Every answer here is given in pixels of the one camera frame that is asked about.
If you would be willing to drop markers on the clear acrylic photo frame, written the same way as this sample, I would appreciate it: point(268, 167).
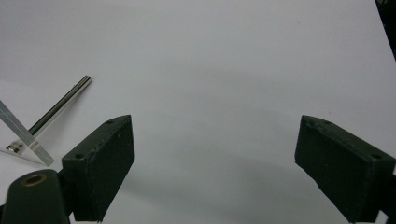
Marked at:
point(43, 154)

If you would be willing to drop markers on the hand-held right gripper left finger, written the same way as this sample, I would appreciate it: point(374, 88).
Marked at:
point(99, 161)

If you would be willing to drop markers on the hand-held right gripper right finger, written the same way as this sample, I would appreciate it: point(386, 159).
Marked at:
point(342, 168)

